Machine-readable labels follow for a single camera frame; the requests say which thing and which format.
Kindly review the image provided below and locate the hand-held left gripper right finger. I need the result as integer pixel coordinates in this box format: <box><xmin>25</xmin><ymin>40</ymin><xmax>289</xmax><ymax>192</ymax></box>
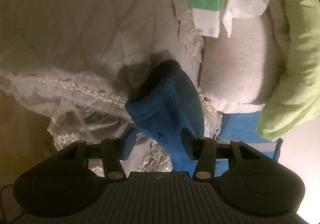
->
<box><xmin>180</xmin><ymin>128</ymin><xmax>263</xmax><ymax>181</ymax></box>

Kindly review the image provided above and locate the light green quilt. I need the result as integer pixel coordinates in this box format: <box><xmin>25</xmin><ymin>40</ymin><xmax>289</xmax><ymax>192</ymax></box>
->
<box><xmin>255</xmin><ymin>0</ymin><xmax>320</xmax><ymax>142</ymax></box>

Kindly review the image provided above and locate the blue grey-striped pillow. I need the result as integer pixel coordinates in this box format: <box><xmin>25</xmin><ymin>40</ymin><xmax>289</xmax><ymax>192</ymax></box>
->
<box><xmin>215</xmin><ymin>111</ymin><xmax>284</xmax><ymax>177</ymax></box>

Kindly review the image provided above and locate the white quilt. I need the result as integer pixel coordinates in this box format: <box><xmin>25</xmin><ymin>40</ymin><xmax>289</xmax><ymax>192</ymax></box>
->
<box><xmin>199</xmin><ymin>0</ymin><xmax>292</xmax><ymax>112</ymax></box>

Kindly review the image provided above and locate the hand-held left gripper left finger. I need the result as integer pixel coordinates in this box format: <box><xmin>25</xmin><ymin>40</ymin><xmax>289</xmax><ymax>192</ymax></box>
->
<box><xmin>59</xmin><ymin>127</ymin><xmax>137</xmax><ymax>181</ymax></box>

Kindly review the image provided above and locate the thin black cable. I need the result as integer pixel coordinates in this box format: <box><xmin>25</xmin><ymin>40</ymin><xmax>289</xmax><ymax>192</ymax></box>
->
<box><xmin>0</xmin><ymin>183</ymin><xmax>25</xmax><ymax>224</ymax></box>

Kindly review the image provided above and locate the grey quilted lace-trimmed bed cover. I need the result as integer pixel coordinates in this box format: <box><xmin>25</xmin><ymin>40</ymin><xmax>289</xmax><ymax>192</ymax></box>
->
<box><xmin>0</xmin><ymin>0</ymin><xmax>222</xmax><ymax>174</ymax></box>

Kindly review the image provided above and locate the blue fleece sweater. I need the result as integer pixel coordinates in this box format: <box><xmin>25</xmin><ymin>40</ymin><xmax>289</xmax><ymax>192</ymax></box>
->
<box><xmin>124</xmin><ymin>60</ymin><xmax>206</xmax><ymax>172</ymax></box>

